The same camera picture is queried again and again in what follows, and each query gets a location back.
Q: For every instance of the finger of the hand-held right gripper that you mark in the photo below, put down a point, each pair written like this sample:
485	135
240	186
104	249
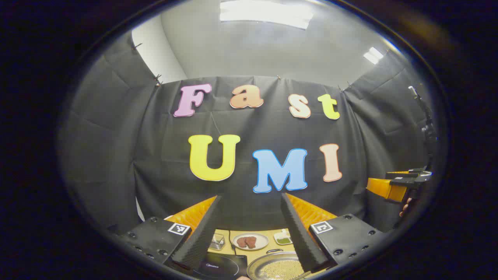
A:
383	188
414	170

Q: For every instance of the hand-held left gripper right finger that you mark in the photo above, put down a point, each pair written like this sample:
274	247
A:
301	237

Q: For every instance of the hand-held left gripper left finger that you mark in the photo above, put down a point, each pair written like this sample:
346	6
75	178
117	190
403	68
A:
198	237

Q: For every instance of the black induction cooktop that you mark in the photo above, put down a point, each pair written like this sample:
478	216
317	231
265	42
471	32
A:
221	266

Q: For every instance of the yellow soybeans pile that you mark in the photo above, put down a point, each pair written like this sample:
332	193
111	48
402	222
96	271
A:
278	269

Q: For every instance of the green mung beans pile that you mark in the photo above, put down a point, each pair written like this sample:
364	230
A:
284	240

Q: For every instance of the white divided dish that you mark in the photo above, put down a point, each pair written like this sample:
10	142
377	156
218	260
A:
278	235

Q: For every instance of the round white plate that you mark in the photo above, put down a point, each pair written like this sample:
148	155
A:
263	241

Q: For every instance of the red meat slice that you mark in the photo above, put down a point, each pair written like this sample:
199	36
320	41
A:
251	242
241	242

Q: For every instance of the small ceiling light panel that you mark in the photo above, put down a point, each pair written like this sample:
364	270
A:
372	55

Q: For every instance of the large ceiling light panel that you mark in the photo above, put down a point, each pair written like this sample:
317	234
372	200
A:
264	13

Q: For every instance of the black camera stand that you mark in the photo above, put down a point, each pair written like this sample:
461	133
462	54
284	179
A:
427	124

